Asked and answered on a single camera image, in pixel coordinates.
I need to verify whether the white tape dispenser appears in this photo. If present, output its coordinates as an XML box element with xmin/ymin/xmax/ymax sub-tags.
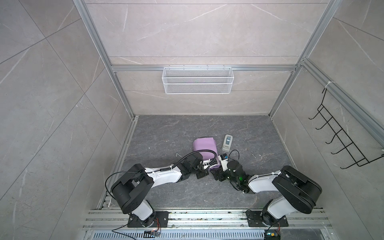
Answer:
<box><xmin>222</xmin><ymin>135</ymin><xmax>233</xmax><ymax>152</ymax></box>

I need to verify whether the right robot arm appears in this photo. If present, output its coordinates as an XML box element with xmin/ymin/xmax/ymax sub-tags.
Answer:
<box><xmin>210</xmin><ymin>160</ymin><xmax>322</xmax><ymax>227</ymax></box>

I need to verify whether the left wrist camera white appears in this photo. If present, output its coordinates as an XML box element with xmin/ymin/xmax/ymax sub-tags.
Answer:
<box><xmin>202</xmin><ymin>160</ymin><xmax>211</xmax><ymax>171</ymax></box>

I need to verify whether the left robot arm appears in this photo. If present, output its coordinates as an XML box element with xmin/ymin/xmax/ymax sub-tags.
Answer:
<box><xmin>106</xmin><ymin>150</ymin><xmax>218</xmax><ymax>227</ymax></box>

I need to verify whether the pink wrapping paper sheet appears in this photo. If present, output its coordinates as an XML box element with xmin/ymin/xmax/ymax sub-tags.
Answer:
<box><xmin>192</xmin><ymin>137</ymin><xmax>222</xmax><ymax>172</ymax></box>

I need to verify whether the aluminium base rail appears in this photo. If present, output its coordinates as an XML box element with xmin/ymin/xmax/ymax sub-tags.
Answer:
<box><xmin>82</xmin><ymin>209</ymin><xmax>338</xmax><ymax>240</ymax></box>

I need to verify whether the black wire hook rack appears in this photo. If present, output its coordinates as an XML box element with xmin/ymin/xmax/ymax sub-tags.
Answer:
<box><xmin>309</xmin><ymin>88</ymin><xmax>384</xmax><ymax>170</ymax></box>

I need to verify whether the white wire mesh basket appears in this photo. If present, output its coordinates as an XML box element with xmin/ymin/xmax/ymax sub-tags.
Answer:
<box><xmin>162</xmin><ymin>67</ymin><xmax>235</xmax><ymax>95</ymax></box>

